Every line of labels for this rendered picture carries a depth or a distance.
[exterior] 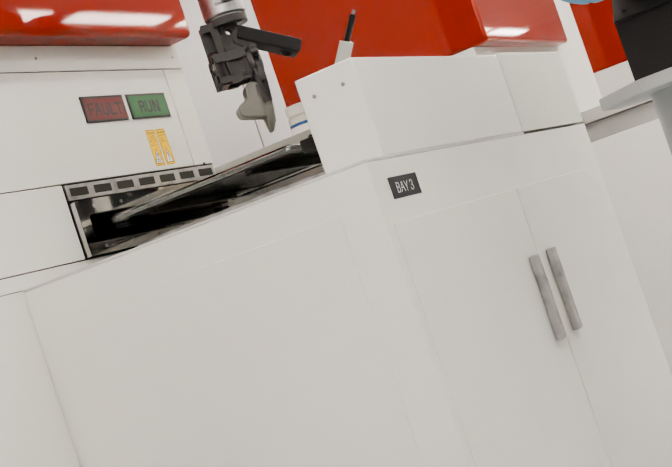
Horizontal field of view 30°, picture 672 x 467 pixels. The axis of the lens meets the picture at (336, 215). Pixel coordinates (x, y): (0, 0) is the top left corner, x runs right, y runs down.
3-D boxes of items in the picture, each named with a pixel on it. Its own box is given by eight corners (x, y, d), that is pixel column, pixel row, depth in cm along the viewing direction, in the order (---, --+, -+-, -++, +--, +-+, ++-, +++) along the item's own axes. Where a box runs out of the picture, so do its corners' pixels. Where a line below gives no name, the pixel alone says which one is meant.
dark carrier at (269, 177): (120, 218, 210) (119, 215, 210) (231, 197, 240) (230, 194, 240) (286, 152, 193) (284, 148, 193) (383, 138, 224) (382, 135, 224)
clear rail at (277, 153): (110, 224, 209) (108, 216, 209) (116, 223, 210) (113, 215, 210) (290, 152, 191) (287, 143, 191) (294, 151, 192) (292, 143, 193)
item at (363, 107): (325, 178, 171) (293, 81, 172) (475, 149, 220) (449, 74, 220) (383, 155, 167) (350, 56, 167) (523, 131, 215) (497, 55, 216)
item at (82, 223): (84, 258, 206) (66, 204, 207) (229, 225, 245) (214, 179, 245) (92, 255, 206) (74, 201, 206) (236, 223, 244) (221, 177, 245)
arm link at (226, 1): (236, -4, 224) (242, -17, 216) (244, 20, 223) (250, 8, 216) (196, 7, 222) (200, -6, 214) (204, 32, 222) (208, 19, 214)
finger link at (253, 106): (246, 139, 217) (229, 89, 218) (278, 130, 219) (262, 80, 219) (249, 136, 214) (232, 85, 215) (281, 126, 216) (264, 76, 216)
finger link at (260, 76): (260, 106, 219) (244, 60, 219) (269, 104, 219) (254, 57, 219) (264, 101, 214) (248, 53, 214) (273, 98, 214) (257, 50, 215)
